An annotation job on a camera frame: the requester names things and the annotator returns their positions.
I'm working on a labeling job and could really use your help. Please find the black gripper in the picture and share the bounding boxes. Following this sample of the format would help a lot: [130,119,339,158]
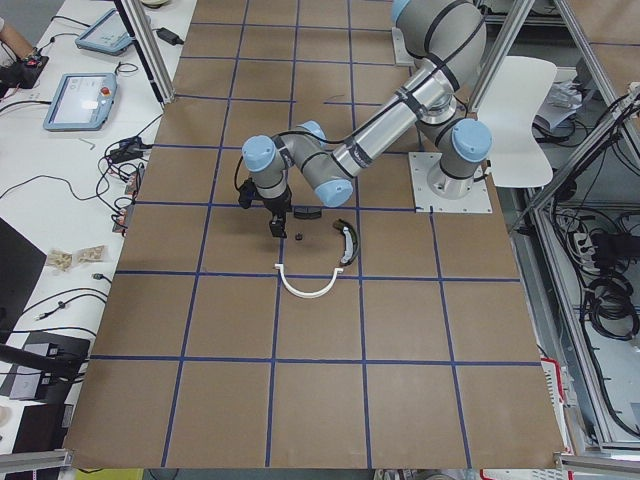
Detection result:
[262,190,292,238]

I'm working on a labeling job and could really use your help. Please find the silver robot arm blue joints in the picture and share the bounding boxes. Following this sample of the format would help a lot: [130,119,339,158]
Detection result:
[242,1,493,207]

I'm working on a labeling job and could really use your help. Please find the black brake pad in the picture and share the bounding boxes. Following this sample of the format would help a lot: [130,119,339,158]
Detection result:
[293,206,322,220]

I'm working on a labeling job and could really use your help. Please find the white curved plastic part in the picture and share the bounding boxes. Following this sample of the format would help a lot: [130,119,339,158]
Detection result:
[273,263,344,300]

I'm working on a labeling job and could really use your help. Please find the dark green brake shoe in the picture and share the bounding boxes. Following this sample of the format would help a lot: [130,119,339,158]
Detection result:
[332,219,361,267]

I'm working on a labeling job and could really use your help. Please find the black power adapter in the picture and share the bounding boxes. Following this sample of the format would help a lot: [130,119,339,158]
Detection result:
[155,27,184,45]

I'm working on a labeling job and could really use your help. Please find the blue teach pendant near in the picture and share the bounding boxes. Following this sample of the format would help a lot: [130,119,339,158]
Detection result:
[43,72,118,132]

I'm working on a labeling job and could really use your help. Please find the blue teach pendant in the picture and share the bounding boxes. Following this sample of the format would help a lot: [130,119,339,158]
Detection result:
[43,72,118,132]
[75,8,132,56]

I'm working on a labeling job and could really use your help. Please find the blue teach pendant far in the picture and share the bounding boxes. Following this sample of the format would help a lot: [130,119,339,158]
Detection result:
[75,8,132,56]

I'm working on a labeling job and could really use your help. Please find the white plastic chair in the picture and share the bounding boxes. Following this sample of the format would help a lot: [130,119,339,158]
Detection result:
[477,56,557,188]

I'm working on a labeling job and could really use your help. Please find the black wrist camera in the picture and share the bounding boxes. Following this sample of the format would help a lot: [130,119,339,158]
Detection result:
[237,177,259,209]

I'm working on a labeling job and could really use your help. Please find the square robot base plate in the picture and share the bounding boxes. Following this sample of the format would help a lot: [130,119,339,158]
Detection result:
[408,152,493,214]

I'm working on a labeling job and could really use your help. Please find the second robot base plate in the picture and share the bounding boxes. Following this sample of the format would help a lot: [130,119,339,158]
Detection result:
[391,27,416,67]

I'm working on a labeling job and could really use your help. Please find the silver aluminium frame post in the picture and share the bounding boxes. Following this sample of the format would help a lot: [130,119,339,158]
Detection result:
[114,0,175,105]

